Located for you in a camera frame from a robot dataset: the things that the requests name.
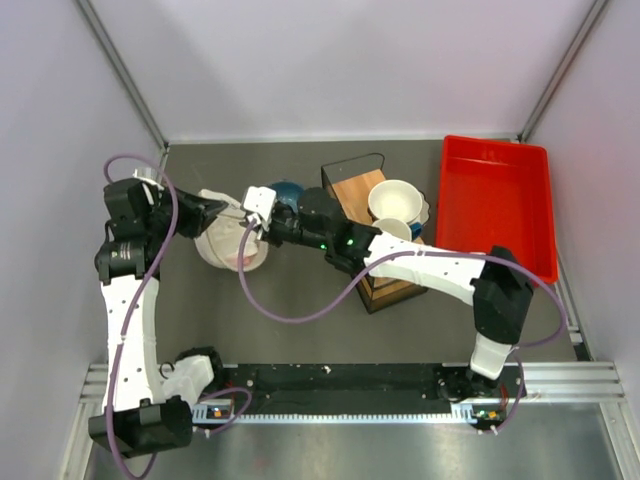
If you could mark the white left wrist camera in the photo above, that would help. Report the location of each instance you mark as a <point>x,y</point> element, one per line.
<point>149,175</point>

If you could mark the black wire wooden shelf rack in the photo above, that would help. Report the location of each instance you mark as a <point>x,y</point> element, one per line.
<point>350,182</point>

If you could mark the blue white mug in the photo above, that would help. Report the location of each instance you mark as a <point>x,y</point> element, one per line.
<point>399,229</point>

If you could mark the blue ceramic bowl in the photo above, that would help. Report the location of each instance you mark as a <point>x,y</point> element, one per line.
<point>287,193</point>

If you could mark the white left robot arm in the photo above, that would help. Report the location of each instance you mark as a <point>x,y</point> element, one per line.
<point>146,411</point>

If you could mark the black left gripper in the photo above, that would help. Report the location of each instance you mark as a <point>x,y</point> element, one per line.
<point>200,212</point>

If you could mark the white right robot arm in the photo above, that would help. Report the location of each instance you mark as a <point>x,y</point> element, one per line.
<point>497,288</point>

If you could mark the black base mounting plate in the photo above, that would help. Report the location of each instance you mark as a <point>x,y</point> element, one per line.
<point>340,388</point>

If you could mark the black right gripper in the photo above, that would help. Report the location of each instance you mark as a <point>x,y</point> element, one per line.
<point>271,234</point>

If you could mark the white scalloped plate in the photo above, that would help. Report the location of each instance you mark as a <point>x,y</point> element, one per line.
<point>424,214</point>

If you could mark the red plastic tray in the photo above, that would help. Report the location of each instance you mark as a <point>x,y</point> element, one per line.
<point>494,193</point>

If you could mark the white ceramic bowl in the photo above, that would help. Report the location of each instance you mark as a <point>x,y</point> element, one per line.
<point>396,199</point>

